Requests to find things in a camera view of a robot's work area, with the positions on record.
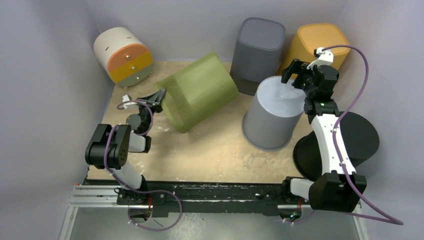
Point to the olive green slatted basket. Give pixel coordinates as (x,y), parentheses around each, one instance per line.
(197,91)

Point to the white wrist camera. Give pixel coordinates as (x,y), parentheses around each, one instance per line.
(127,101)
(322,58)

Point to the yellow slatted plastic basket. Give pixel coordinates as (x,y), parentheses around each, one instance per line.
(310,37)

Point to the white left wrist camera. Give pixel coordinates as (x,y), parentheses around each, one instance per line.
(127,101)

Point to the grey slatted plastic basket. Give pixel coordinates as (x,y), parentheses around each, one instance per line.
(257,53)

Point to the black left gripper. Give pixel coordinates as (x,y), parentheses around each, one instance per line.
(155,99)

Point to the light grey bucket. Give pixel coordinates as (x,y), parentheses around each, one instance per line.
(273,114)

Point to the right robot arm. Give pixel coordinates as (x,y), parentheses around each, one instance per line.
(339,187)

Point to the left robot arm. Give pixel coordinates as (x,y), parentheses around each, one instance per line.
(109,145)

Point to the white cylindrical bin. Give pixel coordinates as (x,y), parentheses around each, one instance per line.
(123,56)

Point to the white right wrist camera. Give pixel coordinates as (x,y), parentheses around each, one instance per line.
(322,58)

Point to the black bucket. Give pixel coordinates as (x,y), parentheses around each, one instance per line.
(361,141)

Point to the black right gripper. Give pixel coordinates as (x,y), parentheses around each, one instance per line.
(303,75)

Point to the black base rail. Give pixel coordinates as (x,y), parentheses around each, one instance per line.
(168,197)

